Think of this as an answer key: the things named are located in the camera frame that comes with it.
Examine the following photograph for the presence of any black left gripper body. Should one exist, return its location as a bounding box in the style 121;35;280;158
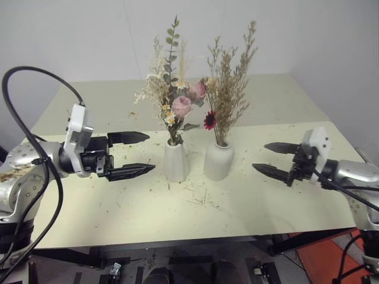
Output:
79;135;115;179

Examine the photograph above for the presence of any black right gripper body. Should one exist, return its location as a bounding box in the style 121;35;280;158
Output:
286;143;320;188

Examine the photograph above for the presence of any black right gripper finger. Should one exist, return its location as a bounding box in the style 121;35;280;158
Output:
263;141;301;156
252;163;293;186

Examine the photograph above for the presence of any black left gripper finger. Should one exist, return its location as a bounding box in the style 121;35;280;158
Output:
107;131;150;146
105;163;156;182

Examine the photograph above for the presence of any beige grass bouquet, red flower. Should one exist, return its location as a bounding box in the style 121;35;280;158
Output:
200;19;259;147

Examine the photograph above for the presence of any tapered white vase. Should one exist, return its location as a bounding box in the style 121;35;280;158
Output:
163;139;191;183

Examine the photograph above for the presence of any rounded white vase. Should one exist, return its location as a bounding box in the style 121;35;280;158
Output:
203;140;236;182

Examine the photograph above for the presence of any pink rose dried bouquet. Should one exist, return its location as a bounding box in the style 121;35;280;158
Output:
133;14;208;146

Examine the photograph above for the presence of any orange floor mat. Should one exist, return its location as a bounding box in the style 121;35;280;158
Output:
295;233;367;284

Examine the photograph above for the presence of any dark rounded shape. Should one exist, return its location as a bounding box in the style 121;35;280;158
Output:
143;265;176;284

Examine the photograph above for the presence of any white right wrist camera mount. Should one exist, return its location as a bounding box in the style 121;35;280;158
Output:
301;126;330;185

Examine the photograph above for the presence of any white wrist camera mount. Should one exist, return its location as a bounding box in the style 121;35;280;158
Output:
301;126;330;185
63;103;96;178

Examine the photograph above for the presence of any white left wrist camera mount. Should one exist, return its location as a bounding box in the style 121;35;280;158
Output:
63;103;96;178

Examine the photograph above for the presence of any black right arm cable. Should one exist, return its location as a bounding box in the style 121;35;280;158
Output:
313;169;379;212

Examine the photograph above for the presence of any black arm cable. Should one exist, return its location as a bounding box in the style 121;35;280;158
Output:
0;66;87;267
313;169;379;212

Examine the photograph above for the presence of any thin wall cable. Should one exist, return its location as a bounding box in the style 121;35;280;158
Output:
123;0;142;80

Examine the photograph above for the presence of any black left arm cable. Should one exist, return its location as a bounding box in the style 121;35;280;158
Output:
0;66;87;267

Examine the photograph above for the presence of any black cable under table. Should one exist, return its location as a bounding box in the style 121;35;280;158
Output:
333;233;370;284

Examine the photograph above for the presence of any black metal table frame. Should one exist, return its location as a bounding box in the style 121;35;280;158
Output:
29;229;359;272

